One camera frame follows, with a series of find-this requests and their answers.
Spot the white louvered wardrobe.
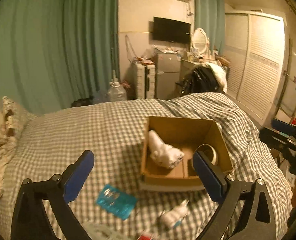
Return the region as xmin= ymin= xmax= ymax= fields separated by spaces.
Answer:
xmin=224 ymin=11 xmax=285 ymax=126

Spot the small white tube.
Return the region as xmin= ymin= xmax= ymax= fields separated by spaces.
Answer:
xmin=159 ymin=199 xmax=189 ymax=229

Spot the silver mini fridge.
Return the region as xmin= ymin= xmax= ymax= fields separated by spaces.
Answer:
xmin=155 ymin=53 xmax=181 ymax=100

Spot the black wall television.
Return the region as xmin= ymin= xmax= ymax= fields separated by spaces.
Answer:
xmin=152 ymin=17 xmax=191 ymax=44

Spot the grey checkered bed duvet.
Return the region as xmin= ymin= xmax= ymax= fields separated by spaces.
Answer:
xmin=0 ymin=93 xmax=292 ymax=239

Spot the small green curtain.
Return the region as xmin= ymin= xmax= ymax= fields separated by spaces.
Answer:
xmin=194 ymin=0 xmax=225 ymax=54

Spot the oval white vanity mirror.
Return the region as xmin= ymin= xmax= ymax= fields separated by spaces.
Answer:
xmin=191 ymin=28 xmax=209 ymax=54

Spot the brown cardboard box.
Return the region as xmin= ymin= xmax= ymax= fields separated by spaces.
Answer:
xmin=139 ymin=116 xmax=233 ymax=192

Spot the checkered pillow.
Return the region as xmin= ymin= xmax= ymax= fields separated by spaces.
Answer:
xmin=2 ymin=96 xmax=38 ymax=140

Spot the clear plastic water jug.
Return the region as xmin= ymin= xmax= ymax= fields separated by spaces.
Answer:
xmin=108 ymin=70 xmax=127 ymax=102

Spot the white tape roll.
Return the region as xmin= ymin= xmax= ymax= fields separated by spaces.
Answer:
xmin=192 ymin=144 xmax=218 ymax=165

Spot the white suitcase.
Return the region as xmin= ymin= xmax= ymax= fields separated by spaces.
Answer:
xmin=133 ymin=63 xmax=156 ymax=99

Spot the teal blister pill pack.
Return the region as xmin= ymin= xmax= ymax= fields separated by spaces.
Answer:
xmin=96 ymin=184 xmax=138 ymax=220

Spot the large green curtain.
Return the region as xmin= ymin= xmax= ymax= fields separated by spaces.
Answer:
xmin=0 ymin=0 xmax=120 ymax=114

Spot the rolled white towel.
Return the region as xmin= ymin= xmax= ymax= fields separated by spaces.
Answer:
xmin=148 ymin=130 xmax=184 ymax=169

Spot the black bag on chair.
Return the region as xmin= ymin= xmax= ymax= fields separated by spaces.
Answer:
xmin=176 ymin=66 xmax=220 ymax=96

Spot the white cushion on chair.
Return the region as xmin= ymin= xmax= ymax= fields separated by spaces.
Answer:
xmin=205 ymin=62 xmax=228 ymax=93

